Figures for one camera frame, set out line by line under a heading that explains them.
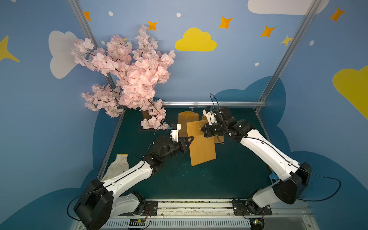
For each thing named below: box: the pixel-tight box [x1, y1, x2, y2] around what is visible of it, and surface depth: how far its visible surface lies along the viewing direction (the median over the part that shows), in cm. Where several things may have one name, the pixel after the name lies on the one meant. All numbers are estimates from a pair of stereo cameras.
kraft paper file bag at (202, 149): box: [186, 119, 217, 167], surface depth 78 cm
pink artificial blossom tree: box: [70, 24, 176, 130], surface depth 72 cm
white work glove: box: [101, 153, 130, 182], surface depth 92 cm
